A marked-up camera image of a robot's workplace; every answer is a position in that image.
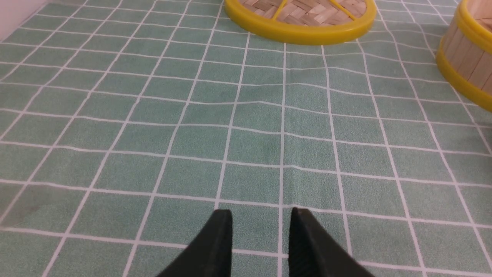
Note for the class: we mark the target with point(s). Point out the yellow-rimmed bamboo steamer lid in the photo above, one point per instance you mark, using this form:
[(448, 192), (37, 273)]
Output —
[(304, 22)]

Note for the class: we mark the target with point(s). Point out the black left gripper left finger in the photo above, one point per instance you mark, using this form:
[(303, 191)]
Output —
[(210, 253)]

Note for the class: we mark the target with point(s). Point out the green checkered tablecloth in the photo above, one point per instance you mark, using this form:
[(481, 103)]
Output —
[(125, 123)]

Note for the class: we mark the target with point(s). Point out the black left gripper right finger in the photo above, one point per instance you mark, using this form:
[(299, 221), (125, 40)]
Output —
[(314, 253)]

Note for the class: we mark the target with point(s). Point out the yellow-rimmed bamboo steamer basket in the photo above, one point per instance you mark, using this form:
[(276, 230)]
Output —
[(464, 55)]

